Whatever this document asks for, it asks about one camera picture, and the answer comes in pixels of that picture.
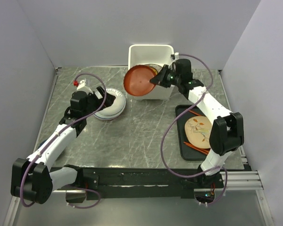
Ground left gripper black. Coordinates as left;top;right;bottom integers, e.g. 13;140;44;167
83;86;116;118

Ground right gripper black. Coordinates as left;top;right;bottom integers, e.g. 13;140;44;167
150;65;181;89

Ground red scalloped plate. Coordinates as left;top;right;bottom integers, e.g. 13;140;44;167
123;65;158;97

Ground yellow patterned plate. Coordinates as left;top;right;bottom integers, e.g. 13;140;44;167
150;65;162;75

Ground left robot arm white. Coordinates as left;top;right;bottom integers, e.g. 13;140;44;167
10;86;116;206

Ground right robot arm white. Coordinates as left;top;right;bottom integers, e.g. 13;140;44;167
150;59;244;187

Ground white plastic bin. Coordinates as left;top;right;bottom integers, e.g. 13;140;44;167
128;44;175;100

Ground white plate blue rim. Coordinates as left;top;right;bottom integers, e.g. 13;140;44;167
94;88;126;121

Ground orange chopstick upper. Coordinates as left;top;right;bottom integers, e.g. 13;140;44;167
189;110;202;116

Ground orange chopstick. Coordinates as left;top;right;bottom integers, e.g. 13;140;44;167
184;142;209;155
189;110;202;116

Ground peach plate with bird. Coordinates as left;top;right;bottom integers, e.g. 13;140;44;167
184;116;212;149

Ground black rectangular tray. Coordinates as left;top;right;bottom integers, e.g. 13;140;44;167
176;107;206;161

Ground orange chopstick lower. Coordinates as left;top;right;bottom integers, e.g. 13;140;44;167
184;142;209;155

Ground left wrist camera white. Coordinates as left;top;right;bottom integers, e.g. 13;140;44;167
73;79;93;94

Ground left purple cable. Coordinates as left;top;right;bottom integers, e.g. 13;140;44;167
20;73;107;210

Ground purple cable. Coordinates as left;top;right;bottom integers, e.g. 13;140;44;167
20;73;107;210
159;53;228;208

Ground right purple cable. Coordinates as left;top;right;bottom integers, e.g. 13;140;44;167
159;53;228;208

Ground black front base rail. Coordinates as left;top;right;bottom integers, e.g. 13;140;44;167
25;166;225;201

